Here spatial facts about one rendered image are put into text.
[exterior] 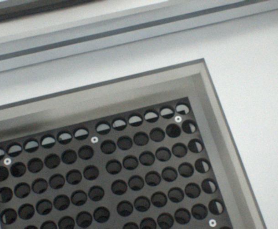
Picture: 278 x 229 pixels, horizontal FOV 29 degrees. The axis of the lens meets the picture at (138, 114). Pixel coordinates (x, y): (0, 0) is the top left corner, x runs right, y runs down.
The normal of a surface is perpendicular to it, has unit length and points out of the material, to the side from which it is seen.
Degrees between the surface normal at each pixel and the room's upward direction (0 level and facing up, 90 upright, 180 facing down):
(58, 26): 45
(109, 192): 0
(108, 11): 0
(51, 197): 0
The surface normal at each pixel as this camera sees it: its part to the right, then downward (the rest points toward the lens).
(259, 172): 0.02, -0.40
